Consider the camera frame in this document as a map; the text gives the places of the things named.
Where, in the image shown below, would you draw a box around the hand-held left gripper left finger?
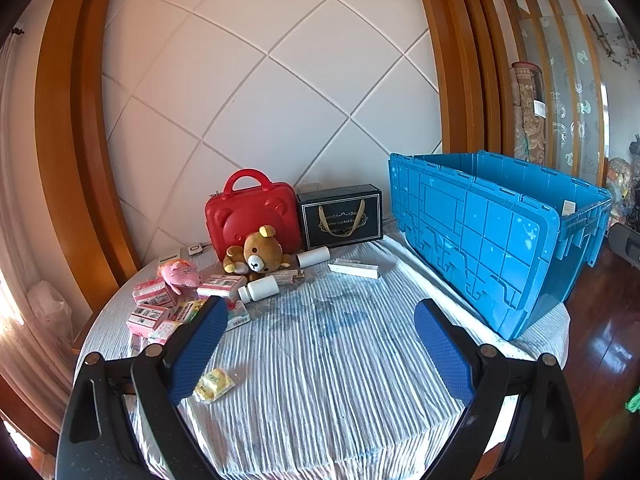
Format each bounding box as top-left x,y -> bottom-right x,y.
56,296 -> 229,480

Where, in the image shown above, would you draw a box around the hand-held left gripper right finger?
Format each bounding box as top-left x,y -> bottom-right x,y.
414,298 -> 586,480

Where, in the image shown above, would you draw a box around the pale yellow box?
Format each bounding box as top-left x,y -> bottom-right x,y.
172,300 -> 208,322

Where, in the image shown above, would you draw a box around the yellow tissue packet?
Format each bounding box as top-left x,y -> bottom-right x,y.
193,367 -> 237,404

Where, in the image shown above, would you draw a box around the white pink-label box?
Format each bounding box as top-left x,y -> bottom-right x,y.
197,275 -> 248,301

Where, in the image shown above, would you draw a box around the white plastic bottle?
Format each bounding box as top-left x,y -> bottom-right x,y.
237,276 -> 280,303

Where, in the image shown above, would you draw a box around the blue plastic crate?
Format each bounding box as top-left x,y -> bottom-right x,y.
387,150 -> 613,341

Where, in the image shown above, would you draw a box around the brown teddy bear plush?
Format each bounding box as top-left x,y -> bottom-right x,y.
222,225 -> 296,282

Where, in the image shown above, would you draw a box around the pink packet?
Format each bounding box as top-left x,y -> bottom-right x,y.
150,321 -> 183,346

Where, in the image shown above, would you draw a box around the white barcode box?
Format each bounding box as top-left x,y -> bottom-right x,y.
225,305 -> 251,332

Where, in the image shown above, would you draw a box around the pink plush toy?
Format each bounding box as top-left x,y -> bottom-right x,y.
157,258 -> 203,295

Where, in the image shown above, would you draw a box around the long white box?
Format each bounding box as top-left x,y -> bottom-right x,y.
328,261 -> 381,279

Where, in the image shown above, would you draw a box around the striped white tablecloth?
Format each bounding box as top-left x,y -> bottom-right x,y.
75,232 -> 571,480

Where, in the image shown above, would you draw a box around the red bear-face case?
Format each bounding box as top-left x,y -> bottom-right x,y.
204,169 -> 301,262

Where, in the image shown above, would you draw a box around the white paper roll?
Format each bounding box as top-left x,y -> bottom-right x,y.
296,246 -> 331,268

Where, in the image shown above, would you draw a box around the white plastic bag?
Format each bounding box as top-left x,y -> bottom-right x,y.
27,280 -> 76,346

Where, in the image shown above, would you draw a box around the black gift box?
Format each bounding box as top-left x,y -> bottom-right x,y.
296,184 -> 385,251

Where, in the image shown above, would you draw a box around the colourful bag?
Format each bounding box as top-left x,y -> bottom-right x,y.
607,157 -> 640,231

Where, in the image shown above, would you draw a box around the rolled patterned carpet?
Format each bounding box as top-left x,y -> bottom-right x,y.
511,61 -> 551,161

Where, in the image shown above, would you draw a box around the wooden frosted glass partition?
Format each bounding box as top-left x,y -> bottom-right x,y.
495,0 -> 608,191

